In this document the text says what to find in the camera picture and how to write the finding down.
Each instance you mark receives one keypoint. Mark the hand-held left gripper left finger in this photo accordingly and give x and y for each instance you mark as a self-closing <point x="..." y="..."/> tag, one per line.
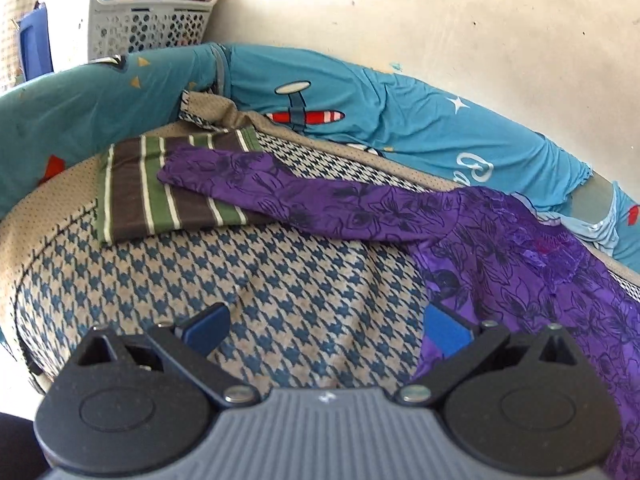
<point x="207" y="327"/>

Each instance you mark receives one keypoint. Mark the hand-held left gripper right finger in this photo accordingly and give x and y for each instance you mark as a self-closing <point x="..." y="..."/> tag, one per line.
<point x="445" y="330"/>

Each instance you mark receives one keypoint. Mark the purple floral shirt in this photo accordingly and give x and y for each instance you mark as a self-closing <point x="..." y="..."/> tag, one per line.
<point x="500" y="260"/>

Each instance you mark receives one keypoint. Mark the houndstooth sofa cover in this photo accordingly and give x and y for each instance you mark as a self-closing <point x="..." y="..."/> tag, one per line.
<point x="260" y="280"/>

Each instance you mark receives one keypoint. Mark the green brown striped folded garment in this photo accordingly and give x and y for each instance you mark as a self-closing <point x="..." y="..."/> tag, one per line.
<point x="140" y="195"/>

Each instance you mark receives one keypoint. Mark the grey sofa back cushion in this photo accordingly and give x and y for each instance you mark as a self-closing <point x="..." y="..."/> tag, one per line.
<point x="592" y="197"/>

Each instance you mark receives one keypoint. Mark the blue cover with white script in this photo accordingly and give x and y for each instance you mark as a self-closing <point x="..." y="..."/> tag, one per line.
<point x="400" y="120"/>

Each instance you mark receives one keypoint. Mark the teal cover with yellow triangles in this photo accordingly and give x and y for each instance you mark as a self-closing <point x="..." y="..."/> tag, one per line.
<point x="100" y="110"/>

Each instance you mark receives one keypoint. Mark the white perforated laundry basket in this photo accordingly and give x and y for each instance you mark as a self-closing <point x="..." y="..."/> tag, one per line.
<point x="145" y="30"/>

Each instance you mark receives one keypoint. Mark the blue plastic box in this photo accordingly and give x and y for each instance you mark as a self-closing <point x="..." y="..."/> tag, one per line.
<point x="35" y="45"/>

